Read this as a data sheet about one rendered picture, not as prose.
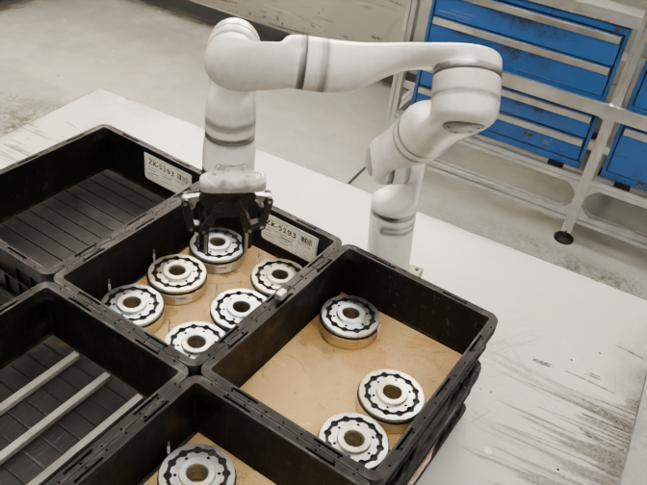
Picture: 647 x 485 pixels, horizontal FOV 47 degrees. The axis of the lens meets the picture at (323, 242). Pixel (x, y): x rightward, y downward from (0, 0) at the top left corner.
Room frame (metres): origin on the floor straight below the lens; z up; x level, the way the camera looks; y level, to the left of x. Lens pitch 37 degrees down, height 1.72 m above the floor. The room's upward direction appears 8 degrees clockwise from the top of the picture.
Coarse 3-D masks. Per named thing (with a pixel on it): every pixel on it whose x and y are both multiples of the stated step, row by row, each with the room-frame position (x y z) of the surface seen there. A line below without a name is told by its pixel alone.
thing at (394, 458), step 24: (384, 264) 1.01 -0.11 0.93; (432, 288) 0.96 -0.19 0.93; (264, 312) 0.84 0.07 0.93; (480, 312) 0.92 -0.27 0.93; (240, 336) 0.78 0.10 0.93; (480, 336) 0.86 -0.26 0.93; (216, 360) 0.73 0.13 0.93; (216, 384) 0.69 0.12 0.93; (456, 384) 0.77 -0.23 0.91; (264, 408) 0.66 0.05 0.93; (432, 408) 0.70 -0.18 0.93; (336, 456) 0.60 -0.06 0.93; (384, 480) 0.58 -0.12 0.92
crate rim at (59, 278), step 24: (192, 192) 1.13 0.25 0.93; (288, 216) 1.10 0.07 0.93; (120, 240) 0.97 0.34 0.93; (336, 240) 1.05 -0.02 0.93; (72, 264) 0.89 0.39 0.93; (312, 264) 0.98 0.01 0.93; (72, 288) 0.83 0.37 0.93; (288, 288) 0.91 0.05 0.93; (144, 336) 0.76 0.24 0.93; (192, 360) 0.72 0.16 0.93
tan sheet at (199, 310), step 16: (256, 256) 1.10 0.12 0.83; (272, 256) 1.11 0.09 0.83; (240, 272) 1.04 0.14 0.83; (208, 288) 0.99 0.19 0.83; (224, 288) 1.00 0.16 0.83; (240, 288) 1.00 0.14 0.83; (192, 304) 0.94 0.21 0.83; (208, 304) 0.95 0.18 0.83; (176, 320) 0.90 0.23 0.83; (192, 320) 0.90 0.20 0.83; (208, 320) 0.91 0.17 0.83; (160, 336) 0.86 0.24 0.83
